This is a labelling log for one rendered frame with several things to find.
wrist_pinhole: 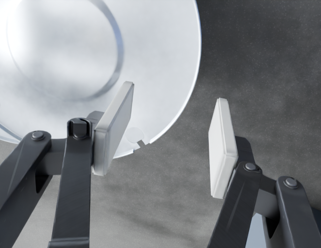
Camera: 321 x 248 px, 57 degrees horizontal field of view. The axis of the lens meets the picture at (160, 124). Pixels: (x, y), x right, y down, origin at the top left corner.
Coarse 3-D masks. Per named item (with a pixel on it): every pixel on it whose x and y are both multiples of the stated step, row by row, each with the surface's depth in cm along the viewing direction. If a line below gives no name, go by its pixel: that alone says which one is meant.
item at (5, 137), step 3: (0, 129) 39; (0, 132) 39; (3, 132) 39; (0, 135) 40; (3, 135) 40; (6, 135) 40; (0, 138) 39; (3, 138) 39; (6, 138) 40; (9, 138) 40; (12, 138) 40; (6, 141) 39; (9, 141) 39; (12, 141) 39; (15, 141) 39; (18, 141) 40
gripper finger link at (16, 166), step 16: (32, 144) 14; (48, 144) 14; (16, 160) 13; (32, 160) 13; (0, 176) 12; (16, 176) 12; (32, 176) 13; (48, 176) 15; (0, 192) 11; (16, 192) 11; (32, 192) 13; (0, 208) 10; (16, 208) 12; (32, 208) 13; (0, 224) 10; (16, 224) 12; (0, 240) 11
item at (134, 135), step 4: (128, 128) 36; (132, 128) 36; (136, 128) 36; (128, 132) 36; (132, 132) 36; (136, 132) 36; (140, 132) 36; (128, 136) 36; (132, 136) 36; (136, 136) 36; (140, 136) 36; (128, 140) 36; (132, 140) 36; (136, 140) 36
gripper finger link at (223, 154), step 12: (216, 108) 20; (228, 108) 20; (216, 120) 19; (228, 120) 18; (216, 132) 18; (228, 132) 17; (216, 144) 18; (228, 144) 16; (216, 156) 17; (228, 156) 15; (216, 168) 16; (228, 168) 15; (216, 180) 16; (228, 180) 16; (216, 192) 16
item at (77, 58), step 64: (0, 0) 30; (64, 0) 29; (128, 0) 29; (192, 0) 28; (0, 64) 34; (64, 64) 32; (128, 64) 32; (192, 64) 31; (0, 128) 37; (64, 128) 37
